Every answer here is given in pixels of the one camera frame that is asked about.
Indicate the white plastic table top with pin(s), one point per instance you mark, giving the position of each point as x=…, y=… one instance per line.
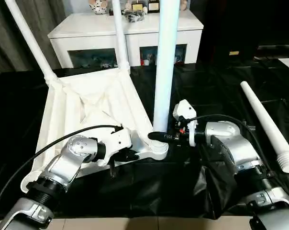
x=87, y=100

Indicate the white plastic table leg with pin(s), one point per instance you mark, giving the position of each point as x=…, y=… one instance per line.
x=32, y=40
x=261, y=112
x=119, y=31
x=164, y=60

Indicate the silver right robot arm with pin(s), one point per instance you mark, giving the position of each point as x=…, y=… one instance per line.
x=230, y=148

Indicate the black mat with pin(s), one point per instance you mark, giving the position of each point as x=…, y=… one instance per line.
x=218, y=91

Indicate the glass bowl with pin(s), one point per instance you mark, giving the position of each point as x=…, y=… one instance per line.
x=136, y=18

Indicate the white cabinet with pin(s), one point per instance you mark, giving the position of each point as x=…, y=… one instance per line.
x=92, y=26

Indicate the pink figure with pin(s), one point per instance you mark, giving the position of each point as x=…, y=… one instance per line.
x=183, y=4

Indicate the white figurine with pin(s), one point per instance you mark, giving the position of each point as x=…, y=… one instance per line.
x=99, y=7

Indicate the grey curtain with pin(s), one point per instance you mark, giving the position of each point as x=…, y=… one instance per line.
x=15, y=36

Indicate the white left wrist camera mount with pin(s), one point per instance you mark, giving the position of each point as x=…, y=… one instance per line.
x=118, y=139

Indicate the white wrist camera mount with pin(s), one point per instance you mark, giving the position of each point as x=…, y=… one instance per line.
x=185, y=110
x=118, y=139

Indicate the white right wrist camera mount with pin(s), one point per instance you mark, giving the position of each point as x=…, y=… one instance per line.
x=185, y=110

